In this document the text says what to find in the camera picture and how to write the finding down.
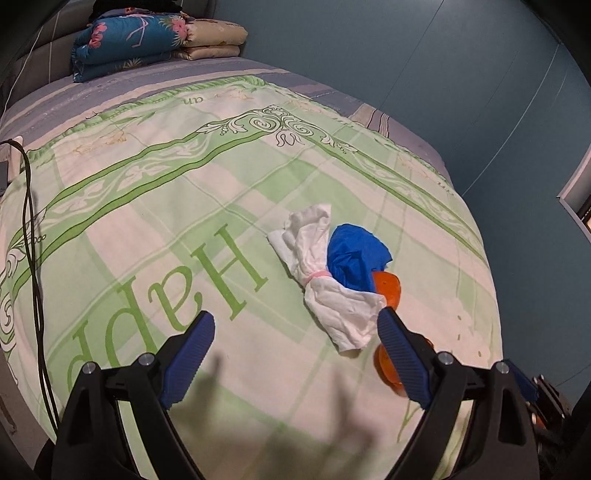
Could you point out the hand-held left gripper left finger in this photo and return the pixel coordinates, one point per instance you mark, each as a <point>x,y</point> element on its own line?
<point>189,364</point>

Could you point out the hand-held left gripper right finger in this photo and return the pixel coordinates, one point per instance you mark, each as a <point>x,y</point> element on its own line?
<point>401,360</point>

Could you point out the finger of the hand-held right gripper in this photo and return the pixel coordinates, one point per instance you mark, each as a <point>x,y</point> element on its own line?
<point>525,386</point>

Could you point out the white cloth bundle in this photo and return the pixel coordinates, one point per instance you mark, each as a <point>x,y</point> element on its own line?
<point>341,314</point>

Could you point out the orange plastic bag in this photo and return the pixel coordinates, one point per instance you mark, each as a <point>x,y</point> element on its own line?
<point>390,288</point>

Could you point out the blue cloth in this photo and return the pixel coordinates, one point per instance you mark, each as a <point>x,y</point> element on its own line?
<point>355,249</point>

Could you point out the green floral blanket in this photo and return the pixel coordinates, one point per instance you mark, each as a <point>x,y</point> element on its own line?
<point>231,184</point>

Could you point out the dark flat device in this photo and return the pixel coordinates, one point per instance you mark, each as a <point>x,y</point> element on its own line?
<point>3,177</point>

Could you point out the beige pillow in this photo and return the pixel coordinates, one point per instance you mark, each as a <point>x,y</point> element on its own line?
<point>207,51</point>

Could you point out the blue floral folded quilt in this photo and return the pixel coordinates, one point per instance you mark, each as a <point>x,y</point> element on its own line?
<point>129,41</point>

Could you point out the folded beige blanket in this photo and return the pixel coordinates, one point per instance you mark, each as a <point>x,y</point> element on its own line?
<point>212,33</point>

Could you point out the grey wall frame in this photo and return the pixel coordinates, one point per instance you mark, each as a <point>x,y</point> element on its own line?
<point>577,194</point>

